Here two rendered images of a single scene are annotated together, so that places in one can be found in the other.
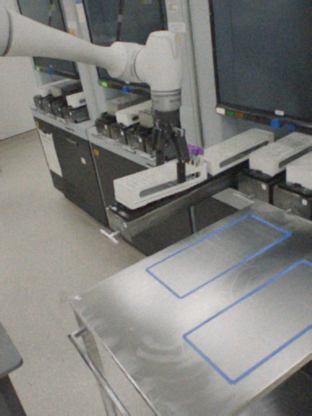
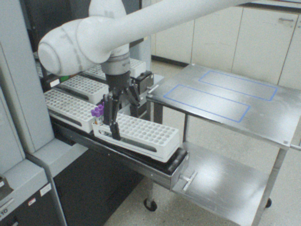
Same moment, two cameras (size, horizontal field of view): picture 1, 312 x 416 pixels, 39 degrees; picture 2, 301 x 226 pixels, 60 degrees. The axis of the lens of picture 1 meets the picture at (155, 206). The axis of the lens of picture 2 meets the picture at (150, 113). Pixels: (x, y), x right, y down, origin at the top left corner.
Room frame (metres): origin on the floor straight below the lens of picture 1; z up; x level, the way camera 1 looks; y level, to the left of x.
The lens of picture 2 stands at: (1.52, 0.62, 1.41)
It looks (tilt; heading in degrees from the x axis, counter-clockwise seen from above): 34 degrees down; 243
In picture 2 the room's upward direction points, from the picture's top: straight up
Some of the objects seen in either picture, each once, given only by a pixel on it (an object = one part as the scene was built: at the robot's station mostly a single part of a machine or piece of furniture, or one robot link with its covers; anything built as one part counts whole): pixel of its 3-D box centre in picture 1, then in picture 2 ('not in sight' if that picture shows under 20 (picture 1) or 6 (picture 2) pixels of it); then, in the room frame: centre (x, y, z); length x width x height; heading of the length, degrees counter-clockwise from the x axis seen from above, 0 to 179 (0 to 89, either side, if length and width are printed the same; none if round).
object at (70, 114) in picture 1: (114, 98); not in sight; (2.62, 0.12, 0.78); 0.73 x 0.14 x 0.09; 121
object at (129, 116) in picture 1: (147, 110); not in sight; (2.07, -0.04, 0.83); 0.30 x 0.10 x 0.06; 121
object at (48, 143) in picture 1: (48, 152); not in sight; (2.87, 0.66, 0.43); 0.27 x 0.02 x 0.36; 31
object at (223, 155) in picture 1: (234, 152); (69, 110); (1.41, -0.31, 0.83); 0.30 x 0.10 x 0.06; 121
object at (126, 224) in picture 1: (197, 184); (105, 136); (1.32, -0.15, 0.78); 0.73 x 0.14 x 0.09; 121
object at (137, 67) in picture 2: not in sight; (118, 64); (1.07, -0.64, 0.83); 0.30 x 0.10 x 0.06; 121
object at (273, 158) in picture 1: (290, 151); (77, 88); (1.33, -0.48, 0.83); 0.30 x 0.10 x 0.06; 121
